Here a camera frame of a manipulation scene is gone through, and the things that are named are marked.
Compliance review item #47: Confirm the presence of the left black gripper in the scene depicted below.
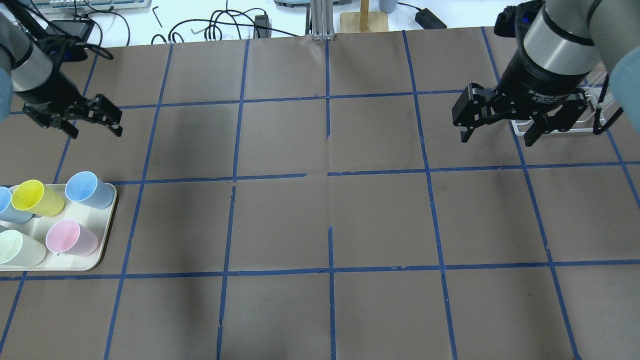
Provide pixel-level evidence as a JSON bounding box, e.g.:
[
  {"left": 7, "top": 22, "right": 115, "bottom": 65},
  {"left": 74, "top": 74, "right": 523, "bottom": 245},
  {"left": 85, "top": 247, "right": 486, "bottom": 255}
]
[{"left": 22, "top": 75, "right": 123, "bottom": 139}]

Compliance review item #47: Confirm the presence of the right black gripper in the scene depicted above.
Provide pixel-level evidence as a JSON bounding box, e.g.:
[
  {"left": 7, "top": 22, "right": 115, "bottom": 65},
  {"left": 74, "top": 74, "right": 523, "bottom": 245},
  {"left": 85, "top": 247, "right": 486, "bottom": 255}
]
[{"left": 451, "top": 50, "right": 586, "bottom": 147}]

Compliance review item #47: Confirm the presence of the light blue plastic cup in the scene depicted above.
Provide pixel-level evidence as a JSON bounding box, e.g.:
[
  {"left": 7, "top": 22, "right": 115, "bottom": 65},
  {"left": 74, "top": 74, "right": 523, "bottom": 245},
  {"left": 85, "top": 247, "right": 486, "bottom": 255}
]
[{"left": 64, "top": 171, "right": 115, "bottom": 210}]

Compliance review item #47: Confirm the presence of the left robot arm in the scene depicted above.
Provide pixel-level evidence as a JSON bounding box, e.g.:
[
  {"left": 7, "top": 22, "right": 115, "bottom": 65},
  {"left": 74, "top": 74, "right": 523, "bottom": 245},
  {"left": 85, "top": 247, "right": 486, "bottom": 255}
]
[{"left": 1, "top": 0, "right": 123, "bottom": 139}]

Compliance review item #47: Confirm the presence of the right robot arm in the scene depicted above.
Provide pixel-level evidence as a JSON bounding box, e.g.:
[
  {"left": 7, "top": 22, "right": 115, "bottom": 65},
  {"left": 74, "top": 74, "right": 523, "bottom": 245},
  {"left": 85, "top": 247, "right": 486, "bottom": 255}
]
[{"left": 452, "top": 0, "right": 640, "bottom": 147}]

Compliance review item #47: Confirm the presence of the yellow plastic cup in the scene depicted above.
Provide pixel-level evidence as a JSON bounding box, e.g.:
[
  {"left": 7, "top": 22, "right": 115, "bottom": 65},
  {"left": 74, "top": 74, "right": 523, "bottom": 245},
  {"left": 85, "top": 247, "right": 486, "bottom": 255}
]
[{"left": 11, "top": 179, "right": 66, "bottom": 217}]

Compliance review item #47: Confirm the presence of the pink plastic cup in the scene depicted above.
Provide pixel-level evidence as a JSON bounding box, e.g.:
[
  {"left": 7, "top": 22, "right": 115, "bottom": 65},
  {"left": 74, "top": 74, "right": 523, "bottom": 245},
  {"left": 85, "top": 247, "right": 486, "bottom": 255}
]
[{"left": 45, "top": 219, "right": 99, "bottom": 256}]

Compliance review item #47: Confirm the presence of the white plastic cup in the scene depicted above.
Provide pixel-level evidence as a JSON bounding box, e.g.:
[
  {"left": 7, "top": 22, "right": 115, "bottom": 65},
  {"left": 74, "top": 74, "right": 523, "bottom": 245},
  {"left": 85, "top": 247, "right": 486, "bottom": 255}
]
[{"left": 0, "top": 229, "right": 48, "bottom": 267}]

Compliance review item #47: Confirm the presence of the blue cup on desk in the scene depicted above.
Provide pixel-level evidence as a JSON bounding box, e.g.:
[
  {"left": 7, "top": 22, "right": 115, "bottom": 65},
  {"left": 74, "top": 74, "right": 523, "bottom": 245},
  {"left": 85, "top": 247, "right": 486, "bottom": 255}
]
[{"left": 378, "top": 0, "right": 399, "bottom": 15}]

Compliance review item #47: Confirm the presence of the wooden cup tree stand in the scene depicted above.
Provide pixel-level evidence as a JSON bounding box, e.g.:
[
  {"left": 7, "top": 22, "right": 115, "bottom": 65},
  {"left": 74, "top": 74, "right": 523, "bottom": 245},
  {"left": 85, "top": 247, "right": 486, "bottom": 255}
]
[{"left": 338, "top": 0, "right": 389, "bottom": 34}]

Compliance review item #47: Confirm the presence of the cream plastic tray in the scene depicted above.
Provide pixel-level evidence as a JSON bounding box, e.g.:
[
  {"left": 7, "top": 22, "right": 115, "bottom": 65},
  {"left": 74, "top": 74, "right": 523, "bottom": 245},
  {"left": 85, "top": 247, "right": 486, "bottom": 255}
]
[{"left": 0, "top": 183, "right": 118, "bottom": 272}]

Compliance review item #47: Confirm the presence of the black power adapter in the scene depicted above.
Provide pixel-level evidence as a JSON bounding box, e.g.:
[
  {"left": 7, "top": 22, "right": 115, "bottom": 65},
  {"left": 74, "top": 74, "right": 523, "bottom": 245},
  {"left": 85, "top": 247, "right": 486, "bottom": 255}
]
[{"left": 414, "top": 7, "right": 448, "bottom": 30}]

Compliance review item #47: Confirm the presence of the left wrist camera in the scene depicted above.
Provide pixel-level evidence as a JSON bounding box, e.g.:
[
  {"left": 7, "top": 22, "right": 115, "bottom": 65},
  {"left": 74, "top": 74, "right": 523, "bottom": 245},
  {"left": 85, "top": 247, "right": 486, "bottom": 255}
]
[{"left": 36, "top": 32, "right": 89, "bottom": 68}]

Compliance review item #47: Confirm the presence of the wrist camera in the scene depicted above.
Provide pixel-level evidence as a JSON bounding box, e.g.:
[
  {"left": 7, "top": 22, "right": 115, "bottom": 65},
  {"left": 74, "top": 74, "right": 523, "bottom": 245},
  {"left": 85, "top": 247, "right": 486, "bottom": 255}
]
[
  {"left": 36, "top": 32, "right": 89, "bottom": 68},
  {"left": 493, "top": 0, "right": 544, "bottom": 39}
]

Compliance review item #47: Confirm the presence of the white wire cup rack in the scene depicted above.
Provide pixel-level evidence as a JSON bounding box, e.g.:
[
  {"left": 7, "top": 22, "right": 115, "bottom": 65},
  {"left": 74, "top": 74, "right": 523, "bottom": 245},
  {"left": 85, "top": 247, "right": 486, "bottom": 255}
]
[{"left": 541, "top": 70, "right": 622, "bottom": 135}]

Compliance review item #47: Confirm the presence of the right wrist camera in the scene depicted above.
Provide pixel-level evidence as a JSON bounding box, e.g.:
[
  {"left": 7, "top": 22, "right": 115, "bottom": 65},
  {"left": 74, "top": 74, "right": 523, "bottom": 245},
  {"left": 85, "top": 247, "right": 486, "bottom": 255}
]
[{"left": 493, "top": 0, "right": 544, "bottom": 39}]

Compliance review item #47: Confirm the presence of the aluminium frame post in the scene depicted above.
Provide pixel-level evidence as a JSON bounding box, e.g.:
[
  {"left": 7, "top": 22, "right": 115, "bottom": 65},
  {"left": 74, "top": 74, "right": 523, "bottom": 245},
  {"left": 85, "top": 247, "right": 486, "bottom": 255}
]
[{"left": 309, "top": 0, "right": 335, "bottom": 41}]

